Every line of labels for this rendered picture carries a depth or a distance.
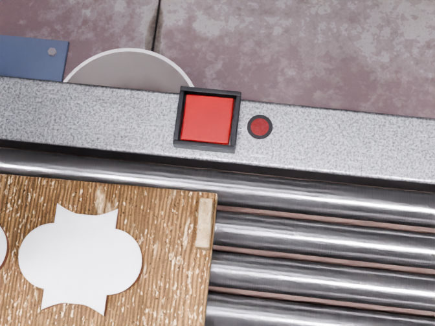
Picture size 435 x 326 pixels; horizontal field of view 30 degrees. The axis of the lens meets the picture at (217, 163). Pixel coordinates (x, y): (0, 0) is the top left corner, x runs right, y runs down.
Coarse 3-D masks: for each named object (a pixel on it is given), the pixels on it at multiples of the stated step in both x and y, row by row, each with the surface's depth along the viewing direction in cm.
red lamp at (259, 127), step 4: (256, 120) 101; (260, 120) 101; (264, 120) 101; (252, 124) 101; (256, 124) 101; (260, 124) 101; (264, 124) 101; (268, 124) 101; (252, 128) 101; (256, 128) 101; (260, 128) 101; (264, 128) 101; (268, 128) 101; (252, 132) 100; (256, 132) 100; (260, 132) 100; (264, 132) 100
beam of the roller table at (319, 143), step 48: (0, 96) 103; (48, 96) 103; (96, 96) 103; (144, 96) 102; (0, 144) 104; (48, 144) 102; (96, 144) 101; (144, 144) 101; (240, 144) 100; (288, 144) 100; (336, 144) 100; (384, 144) 99; (432, 144) 99; (432, 192) 102
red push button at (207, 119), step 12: (192, 96) 101; (204, 96) 101; (216, 96) 101; (192, 108) 100; (204, 108) 100; (216, 108) 100; (228, 108) 100; (192, 120) 100; (204, 120) 100; (216, 120) 100; (228, 120) 100; (192, 132) 99; (204, 132) 99; (216, 132) 99; (228, 132) 99
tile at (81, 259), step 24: (72, 216) 95; (96, 216) 95; (24, 240) 95; (48, 240) 95; (72, 240) 95; (96, 240) 95; (120, 240) 94; (24, 264) 94; (48, 264) 94; (72, 264) 94; (96, 264) 94; (120, 264) 94; (48, 288) 93; (72, 288) 93; (96, 288) 93; (120, 288) 93
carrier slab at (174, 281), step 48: (0, 192) 98; (48, 192) 98; (96, 192) 97; (144, 192) 97; (192, 192) 97; (144, 240) 96; (192, 240) 95; (0, 288) 95; (144, 288) 94; (192, 288) 94
